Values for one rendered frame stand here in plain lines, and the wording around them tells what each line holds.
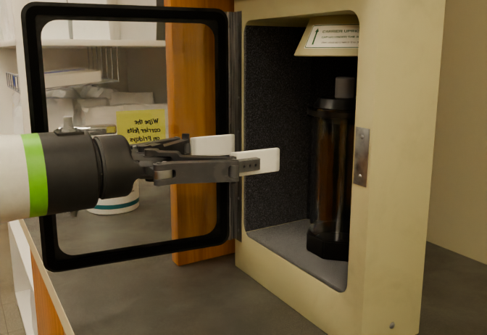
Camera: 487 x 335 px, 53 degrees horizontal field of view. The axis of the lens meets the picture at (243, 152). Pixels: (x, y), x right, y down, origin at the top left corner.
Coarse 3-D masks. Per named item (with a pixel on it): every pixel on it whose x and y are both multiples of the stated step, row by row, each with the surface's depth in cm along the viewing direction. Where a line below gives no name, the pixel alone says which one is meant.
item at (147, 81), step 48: (48, 48) 68; (96, 48) 71; (144, 48) 73; (192, 48) 76; (48, 96) 69; (96, 96) 72; (144, 96) 75; (192, 96) 78; (144, 192) 78; (192, 192) 81; (96, 240) 76; (144, 240) 79
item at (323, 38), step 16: (320, 16) 66; (336, 16) 64; (352, 16) 63; (304, 32) 70; (320, 32) 65; (336, 32) 64; (352, 32) 63; (304, 48) 67; (320, 48) 64; (336, 48) 63; (352, 48) 62
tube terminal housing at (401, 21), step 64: (256, 0) 73; (320, 0) 61; (384, 0) 53; (384, 64) 55; (384, 128) 56; (384, 192) 58; (256, 256) 81; (384, 256) 60; (320, 320) 68; (384, 320) 63
